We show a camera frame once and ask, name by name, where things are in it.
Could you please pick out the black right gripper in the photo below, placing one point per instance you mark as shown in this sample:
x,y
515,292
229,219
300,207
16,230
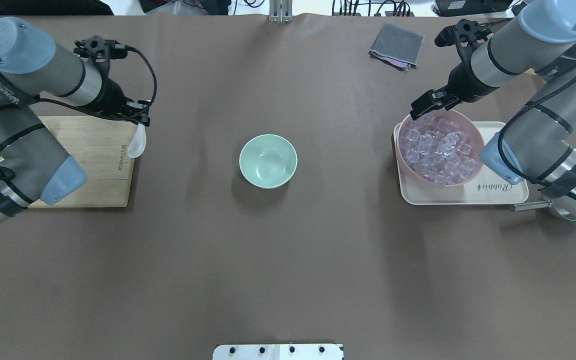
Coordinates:
x,y
464,85

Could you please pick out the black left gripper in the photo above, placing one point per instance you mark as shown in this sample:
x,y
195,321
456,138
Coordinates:
x,y
109,99

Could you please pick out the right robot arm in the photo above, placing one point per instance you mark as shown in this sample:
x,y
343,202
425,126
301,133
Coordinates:
x,y
532,146

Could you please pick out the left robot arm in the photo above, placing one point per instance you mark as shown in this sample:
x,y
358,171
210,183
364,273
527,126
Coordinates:
x,y
34,68

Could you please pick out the pile of clear ice cubes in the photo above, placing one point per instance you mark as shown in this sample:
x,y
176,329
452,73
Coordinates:
x,y
438,150

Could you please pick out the pink bowl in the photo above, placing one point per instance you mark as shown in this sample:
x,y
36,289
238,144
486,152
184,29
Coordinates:
x,y
468,170

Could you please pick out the mint green bowl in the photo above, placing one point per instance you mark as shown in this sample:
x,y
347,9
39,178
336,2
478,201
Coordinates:
x,y
268,161

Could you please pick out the metal ice scoop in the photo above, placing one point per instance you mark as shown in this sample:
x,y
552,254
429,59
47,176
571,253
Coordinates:
x,y
549,206

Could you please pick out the wooden cutting board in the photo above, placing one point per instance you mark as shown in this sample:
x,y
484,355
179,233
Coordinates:
x,y
101,149

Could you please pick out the grey folded cloth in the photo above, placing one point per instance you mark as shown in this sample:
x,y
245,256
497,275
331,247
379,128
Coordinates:
x,y
397,47

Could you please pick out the cream plastic tray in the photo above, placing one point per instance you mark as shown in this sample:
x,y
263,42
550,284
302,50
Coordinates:
x,y
486,188

